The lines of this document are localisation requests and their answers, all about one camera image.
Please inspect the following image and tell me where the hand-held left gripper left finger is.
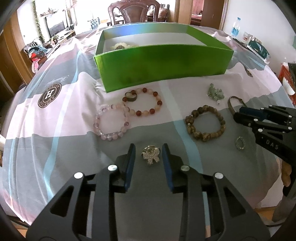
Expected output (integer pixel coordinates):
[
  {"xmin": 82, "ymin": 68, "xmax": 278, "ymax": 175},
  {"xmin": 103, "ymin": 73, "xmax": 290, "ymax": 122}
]
[{"xmin": 26, "ymin": 143, "xmax": 136, "ymax": 241}]

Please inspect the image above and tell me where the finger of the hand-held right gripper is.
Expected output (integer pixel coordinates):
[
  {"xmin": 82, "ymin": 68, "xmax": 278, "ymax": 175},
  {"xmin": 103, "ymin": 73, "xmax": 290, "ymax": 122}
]
[
  {"xmin": 233, "ymin": 111, "xmax": 296, "ymax": 138},
  {"xmin": 239, "ymin": 105, "xmax": 296, "ymax": 126}
]

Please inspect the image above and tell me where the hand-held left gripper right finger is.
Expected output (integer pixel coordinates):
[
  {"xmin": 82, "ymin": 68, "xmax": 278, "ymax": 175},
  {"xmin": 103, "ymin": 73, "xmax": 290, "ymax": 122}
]
[{"xmin": 162, "ymin": 143, "xmax": 270, "ymax": 241}]

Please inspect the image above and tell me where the dark strap wrist watch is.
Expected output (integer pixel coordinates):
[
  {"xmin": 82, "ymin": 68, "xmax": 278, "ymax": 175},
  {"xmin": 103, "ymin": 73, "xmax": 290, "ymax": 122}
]
[{"xmin": 228, "ymin": 96, "xmax": 246, "ymax": 114}]

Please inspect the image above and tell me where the rhinestone flower brooch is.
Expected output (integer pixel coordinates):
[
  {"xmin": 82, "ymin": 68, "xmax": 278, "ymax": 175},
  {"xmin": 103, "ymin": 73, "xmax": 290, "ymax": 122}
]
[{"xmin": 142, "ymin": 145, "xmax": 161, "ymax": 166}]

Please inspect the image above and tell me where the small crystal ring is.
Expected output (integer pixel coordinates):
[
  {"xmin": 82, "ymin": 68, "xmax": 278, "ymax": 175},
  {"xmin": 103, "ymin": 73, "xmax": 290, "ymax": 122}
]
[{"xmin": 235, "ymin": 136, "xmax": 245, "ymax": 151}]

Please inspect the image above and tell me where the pink bead bracelet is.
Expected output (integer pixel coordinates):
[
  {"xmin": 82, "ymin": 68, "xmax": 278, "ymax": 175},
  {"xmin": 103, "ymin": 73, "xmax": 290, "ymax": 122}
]
[{"xmin": 94, "ymin": 104, "xmax": 131, "ymax": 141}]

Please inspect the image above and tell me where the pale green bead bracelet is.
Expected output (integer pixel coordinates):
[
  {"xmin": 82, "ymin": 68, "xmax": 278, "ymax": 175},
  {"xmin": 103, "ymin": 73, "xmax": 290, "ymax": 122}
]
[{"xmin": 207, "ymin": 83, "xmax": 225, "ymax": 103}]

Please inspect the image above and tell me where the brown bead bracelet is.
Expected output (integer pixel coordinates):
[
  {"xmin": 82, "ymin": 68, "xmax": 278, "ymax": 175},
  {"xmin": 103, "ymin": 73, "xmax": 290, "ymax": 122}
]
[{"xmin": 185, "ymin": 105, "xmax": 226, "ymax": 142}]

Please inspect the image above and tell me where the dark metal ring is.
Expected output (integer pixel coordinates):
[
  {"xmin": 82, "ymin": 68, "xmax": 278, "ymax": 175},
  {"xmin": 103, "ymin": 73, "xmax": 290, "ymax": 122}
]
[{"xmin": 124, "ymin": 91, "xmax": 137, "ymax": 102}]

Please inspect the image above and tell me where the green cardboard box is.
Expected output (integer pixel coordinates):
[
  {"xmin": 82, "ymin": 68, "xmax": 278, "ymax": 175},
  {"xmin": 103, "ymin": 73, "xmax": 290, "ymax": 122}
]
[{"xmin": 94, "ymin": 25, "xmax": 234, "ymax": 93}]

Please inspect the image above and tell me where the person's right hand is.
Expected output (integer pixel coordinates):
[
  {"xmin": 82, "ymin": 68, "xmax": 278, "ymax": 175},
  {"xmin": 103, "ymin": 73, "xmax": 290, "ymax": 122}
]
[{"xmin": 281, "ymin": 160, "xmax": 292, "ymax": 187}]

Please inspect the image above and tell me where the red plastic crate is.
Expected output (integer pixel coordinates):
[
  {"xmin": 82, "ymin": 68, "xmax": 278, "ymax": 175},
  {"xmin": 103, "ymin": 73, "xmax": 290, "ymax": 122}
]
[{"xmin": 277, "ymin": 64, "xmax": 296, "ymax": 105}]

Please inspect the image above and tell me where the teal foil bag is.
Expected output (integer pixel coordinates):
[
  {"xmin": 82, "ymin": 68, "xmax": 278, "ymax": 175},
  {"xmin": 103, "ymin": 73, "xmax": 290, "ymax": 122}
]
[{"xmin": 246, "ymin": 38, "xmax": 271, "ymax": 64}]

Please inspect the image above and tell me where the clear water bottle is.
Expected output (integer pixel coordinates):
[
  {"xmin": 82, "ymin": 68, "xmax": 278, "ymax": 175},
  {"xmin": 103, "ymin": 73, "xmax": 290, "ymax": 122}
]
[{"xmin": 230, "ymin": 17, "xmax": 241, "ymax": 39}]

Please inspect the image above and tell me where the white wrist watch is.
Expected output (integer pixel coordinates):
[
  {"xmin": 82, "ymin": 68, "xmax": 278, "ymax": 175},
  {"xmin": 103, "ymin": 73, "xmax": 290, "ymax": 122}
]
[{"xmin": 110, "ymin": 42, "xmax": 139, "ymax": 50}]

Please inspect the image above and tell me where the wooden sofa with cushions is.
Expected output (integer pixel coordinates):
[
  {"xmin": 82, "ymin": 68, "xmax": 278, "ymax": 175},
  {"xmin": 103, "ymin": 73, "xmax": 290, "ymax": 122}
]
[{"xmin": 148, "ymin": 3, "xmax": 171, "ymax": 22}]

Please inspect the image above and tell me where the carved wooden chair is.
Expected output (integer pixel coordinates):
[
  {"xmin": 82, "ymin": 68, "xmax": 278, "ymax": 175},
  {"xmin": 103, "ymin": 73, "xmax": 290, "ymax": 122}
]
[{"xmin": 108, "ymin": 0, "xmax": 162, "ymax": 25}]

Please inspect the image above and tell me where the wooden television cabinet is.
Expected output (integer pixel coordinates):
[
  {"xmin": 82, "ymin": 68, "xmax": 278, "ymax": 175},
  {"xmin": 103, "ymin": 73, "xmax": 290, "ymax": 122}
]
[{"xmin": 50, "ymin": 29, "xmax": 77, "ymax": 44}]

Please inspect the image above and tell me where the white play fence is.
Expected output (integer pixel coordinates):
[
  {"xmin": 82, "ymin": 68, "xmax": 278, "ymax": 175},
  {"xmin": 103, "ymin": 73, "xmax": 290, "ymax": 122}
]
[{"xmin": 87, "ymin": 18, "xmax": 100, "ymax": 29}]

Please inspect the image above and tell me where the pile of clothes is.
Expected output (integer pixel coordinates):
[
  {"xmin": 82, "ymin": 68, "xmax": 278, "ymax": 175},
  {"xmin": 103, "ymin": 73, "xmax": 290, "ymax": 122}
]
[{"xmin": 24, "ymin": 44, "xmax": 50, "ymax": 72}]

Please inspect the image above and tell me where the flat screen television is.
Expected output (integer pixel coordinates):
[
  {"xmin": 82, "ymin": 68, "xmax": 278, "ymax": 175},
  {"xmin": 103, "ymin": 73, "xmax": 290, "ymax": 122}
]
[{"xmin": 45, "ymin": 11, "xmax": 67, "ymax": 35}]

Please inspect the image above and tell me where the green ivy garland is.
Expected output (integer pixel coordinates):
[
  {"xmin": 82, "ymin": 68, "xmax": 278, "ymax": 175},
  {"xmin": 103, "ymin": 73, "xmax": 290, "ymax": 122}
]
[{"xmin": 32, "ymin": 0, "xmax": 45, "ymax": 43}]

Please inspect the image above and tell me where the wall shelf with ornaments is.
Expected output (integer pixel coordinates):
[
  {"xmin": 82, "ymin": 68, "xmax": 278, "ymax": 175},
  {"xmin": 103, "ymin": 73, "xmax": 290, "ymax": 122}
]
[{"xmin": 40, "ymin": 8, "xmax": 58, "ymax": 16}]

